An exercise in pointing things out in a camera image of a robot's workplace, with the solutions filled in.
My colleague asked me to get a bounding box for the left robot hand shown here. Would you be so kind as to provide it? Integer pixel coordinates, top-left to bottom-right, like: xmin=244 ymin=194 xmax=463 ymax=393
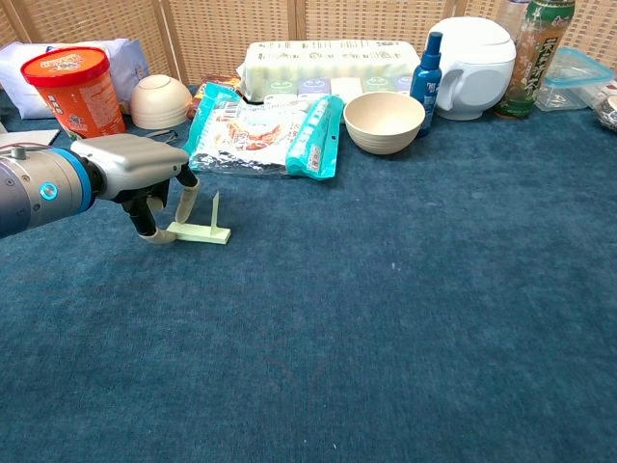
xmin=70 ymin=133 xmax=201 ymax=247

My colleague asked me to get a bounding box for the pale green rectangular block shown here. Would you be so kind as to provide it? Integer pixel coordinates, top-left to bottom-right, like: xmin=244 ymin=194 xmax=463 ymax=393
xmin=166 ymin=220 xmax=232 ymax=246

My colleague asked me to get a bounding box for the upside-down beige bowl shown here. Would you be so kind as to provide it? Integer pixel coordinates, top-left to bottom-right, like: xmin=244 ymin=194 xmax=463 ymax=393
xmin=129 ymin=73 xmax=194 ymax=130

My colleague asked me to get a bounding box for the red instant noodle cup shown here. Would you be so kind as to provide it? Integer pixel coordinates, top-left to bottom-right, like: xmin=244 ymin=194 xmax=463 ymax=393
xmin=20 ymin=46 xmax=127 ymax=142

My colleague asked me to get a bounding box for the brown cookie packet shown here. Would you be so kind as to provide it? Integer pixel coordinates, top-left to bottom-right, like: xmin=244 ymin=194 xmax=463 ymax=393
xmin=185 ymin=73 xmax=242 ymax=121

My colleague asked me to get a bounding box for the teal clear snack bag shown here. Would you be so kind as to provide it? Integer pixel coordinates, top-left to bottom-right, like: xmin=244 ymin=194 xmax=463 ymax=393
xmin=185 ymin=81 xmax=345 ymax=181

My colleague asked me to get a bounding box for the white blue tissue package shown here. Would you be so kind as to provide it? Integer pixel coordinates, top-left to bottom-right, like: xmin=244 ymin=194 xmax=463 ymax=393
xmin=0 ymin=38 xmax=150 ymax=121

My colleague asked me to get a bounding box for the wicker folding screen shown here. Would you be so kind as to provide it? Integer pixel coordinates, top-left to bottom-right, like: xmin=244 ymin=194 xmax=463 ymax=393
xmin=0 ymin=0 xmax=617 ymax=93

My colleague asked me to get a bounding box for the large toilet paper pack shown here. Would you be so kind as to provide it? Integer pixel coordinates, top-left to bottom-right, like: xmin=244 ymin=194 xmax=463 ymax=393
xmin=239 ymin=40 xmax=422 ymax=103

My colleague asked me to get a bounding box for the upright beige bowl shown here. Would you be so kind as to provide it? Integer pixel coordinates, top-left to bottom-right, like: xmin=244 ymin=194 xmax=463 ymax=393
xmin=342 ymin=92 xmax=426 ymax=156

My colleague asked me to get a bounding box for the blue table cloth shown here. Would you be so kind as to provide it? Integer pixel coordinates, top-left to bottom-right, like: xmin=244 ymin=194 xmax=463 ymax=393
xmin=0 ymin=84 xmax=617 ymax=463

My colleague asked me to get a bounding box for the blue spray bottle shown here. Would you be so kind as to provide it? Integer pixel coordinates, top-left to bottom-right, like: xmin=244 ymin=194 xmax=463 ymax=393
xmin=409 ymin=31 xmax=443 ymax=138

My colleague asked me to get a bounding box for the white lidded container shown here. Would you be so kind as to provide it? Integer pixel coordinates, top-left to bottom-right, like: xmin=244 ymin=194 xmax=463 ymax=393
xmin=427 ymin=16 xmax=518 ymax=122

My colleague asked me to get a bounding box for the clear water bottle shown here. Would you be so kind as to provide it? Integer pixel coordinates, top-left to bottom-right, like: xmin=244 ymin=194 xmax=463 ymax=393
xmin=496 ymin=0 xmax=531 ymax=45

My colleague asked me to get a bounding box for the green tea bottle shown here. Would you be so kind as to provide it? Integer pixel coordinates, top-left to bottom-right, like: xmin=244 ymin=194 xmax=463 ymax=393
xmin=492 ymin=0 xmax=577 ymax=121

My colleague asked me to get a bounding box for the clear box blue lid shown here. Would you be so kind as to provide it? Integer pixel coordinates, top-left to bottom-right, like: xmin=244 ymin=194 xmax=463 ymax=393
xmin=533 ymin=46 xmax=616 ymax=113

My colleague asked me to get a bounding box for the small glass bowl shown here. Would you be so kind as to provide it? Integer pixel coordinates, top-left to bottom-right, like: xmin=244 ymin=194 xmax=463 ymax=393
xmin=596 ymin=94 xmax=617 ymax=132

